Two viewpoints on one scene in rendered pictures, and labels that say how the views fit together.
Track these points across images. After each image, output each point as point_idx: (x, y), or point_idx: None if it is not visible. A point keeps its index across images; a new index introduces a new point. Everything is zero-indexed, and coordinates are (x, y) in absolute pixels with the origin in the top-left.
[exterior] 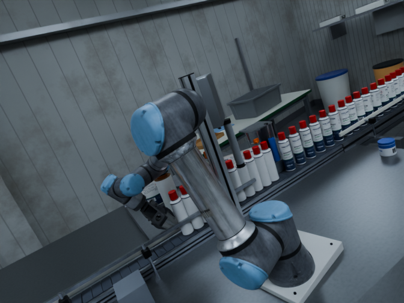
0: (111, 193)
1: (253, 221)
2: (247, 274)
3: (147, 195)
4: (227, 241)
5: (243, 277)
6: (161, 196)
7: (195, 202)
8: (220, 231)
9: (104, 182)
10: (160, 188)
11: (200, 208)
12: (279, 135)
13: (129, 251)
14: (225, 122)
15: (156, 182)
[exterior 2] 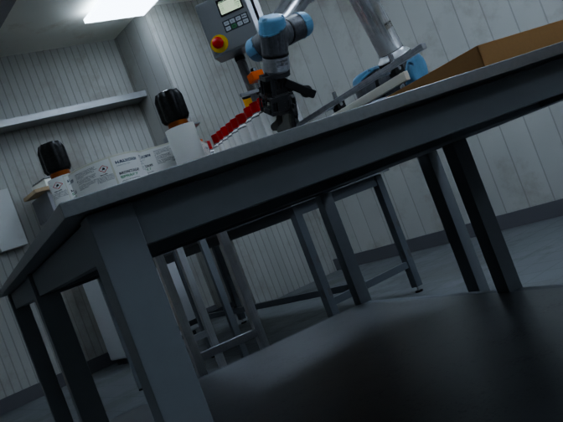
0: (286, 28)
1: (376, 70)
2: (425, 61)
3: (147, 174)
4: (404, 46)
5: (422, 67)
6: (193, 154)
7: (383, 14)
8: (399, 38)
9: (271, 16)
10: (195, 135)
11: (386, 19)
12: (209, 142)
13: (327, 104)
14: (244, 55)
15: (187, 124)
